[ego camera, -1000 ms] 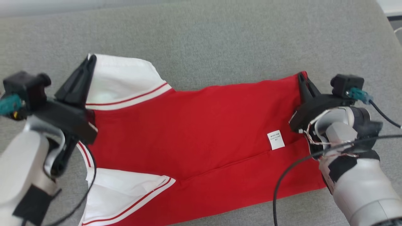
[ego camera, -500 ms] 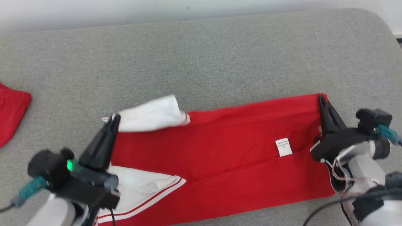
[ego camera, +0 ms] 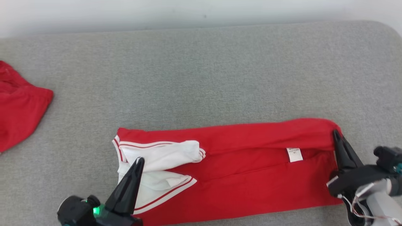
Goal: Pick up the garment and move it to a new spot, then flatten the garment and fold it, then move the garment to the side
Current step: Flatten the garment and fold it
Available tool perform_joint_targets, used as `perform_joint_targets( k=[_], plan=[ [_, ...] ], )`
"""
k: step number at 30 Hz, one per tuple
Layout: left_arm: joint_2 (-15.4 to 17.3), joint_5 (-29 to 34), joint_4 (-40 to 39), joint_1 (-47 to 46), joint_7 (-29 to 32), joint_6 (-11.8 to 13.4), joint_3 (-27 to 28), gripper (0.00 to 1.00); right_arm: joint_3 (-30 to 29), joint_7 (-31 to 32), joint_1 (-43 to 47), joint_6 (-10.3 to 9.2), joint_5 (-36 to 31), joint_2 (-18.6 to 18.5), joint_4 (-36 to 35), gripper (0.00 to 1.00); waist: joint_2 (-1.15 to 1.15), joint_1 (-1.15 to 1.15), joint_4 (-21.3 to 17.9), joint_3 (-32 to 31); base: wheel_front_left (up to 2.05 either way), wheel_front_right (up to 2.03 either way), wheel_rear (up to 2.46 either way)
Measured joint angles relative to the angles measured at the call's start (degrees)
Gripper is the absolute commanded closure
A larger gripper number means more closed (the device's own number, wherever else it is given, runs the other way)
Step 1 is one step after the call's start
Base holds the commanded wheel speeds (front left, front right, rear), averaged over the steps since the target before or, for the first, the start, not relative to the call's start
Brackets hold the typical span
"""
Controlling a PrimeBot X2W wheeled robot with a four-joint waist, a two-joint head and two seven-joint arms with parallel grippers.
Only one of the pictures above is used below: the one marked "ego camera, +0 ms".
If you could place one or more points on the red jersey with white sleeves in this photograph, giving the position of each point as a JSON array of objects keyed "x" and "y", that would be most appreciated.
[{"x": 251, "y": 179}]

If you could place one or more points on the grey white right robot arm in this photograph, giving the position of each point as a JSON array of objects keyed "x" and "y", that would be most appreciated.
[{"x": 380, "y": 204}]

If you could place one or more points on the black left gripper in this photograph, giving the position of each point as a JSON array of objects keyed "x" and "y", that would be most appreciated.
[{"x": 116, "y": 218}]

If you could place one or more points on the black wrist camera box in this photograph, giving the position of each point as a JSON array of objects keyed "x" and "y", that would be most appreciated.
[
  {"x": 73, "y": 210},
  {"x": 386, "y": 157}
]

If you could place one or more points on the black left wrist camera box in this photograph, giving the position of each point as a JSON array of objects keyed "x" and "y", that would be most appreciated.
[{"x": 73, "y": 210}]

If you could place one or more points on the red shorts with white stripe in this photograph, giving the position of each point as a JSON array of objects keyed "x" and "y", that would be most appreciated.
[{"x": 19, "y": 110}]

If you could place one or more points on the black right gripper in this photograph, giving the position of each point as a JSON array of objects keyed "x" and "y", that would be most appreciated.
[{"x": 355, "y": 179}]

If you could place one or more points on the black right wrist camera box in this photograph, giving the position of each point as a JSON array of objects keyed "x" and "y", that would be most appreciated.
[{"x": 386, "y": 157}]

